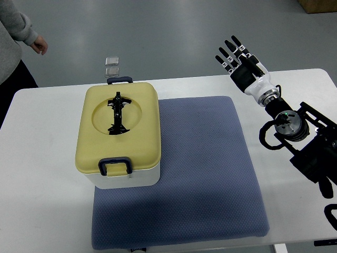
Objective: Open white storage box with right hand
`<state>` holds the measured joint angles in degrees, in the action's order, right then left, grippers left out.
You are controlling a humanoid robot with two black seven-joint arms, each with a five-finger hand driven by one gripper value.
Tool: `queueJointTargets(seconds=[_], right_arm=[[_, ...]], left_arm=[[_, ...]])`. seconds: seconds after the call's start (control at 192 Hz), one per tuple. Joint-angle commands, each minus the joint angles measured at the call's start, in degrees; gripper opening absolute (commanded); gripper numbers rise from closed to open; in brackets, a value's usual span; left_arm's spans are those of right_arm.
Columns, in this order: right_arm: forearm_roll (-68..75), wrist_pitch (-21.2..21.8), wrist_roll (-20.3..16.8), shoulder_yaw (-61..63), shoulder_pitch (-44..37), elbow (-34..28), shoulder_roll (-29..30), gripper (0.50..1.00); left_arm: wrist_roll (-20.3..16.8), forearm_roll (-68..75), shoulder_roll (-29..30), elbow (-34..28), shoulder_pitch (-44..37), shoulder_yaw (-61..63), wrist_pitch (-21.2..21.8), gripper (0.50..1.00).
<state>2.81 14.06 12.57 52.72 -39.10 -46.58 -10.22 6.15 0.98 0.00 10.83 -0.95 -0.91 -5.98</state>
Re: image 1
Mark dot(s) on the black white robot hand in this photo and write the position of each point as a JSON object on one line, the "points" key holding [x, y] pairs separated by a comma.
{"points": [[251, 77]]}

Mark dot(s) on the yellow storage box lid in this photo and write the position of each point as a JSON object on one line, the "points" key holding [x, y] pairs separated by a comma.
{"points": [[142, 141]]}

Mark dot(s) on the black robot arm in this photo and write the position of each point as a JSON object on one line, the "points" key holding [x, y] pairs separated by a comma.
{"points": [[308, 134]]}

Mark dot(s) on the brown cardboard box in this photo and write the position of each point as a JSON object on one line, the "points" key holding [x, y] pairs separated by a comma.
{"points": [[318, 6]]}

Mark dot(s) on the white storage box base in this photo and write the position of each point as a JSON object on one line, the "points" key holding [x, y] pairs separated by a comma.
{"points": [[133, 178]]}

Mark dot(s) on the person's bare hand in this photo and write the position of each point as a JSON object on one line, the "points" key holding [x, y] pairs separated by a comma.
{"points": [[40, 46]]}

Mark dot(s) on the upper metal floor plate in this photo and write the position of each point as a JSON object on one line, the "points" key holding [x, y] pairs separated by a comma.
{"points": [[112, 60]]}

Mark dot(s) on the metal floor plate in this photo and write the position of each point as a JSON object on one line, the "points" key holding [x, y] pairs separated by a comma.
{"points": [[112, 60], [112, 71]]}

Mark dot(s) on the lower metal floor plate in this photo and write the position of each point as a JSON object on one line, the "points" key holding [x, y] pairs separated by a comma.
{"points": [[112, 71]]}

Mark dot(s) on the blue quilted mat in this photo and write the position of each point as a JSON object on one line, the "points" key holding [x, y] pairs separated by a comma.
{"points": [[207, 189]]}

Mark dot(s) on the person in grey sweater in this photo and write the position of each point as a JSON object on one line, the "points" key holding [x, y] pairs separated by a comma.
{"points": [[15, 27]]}

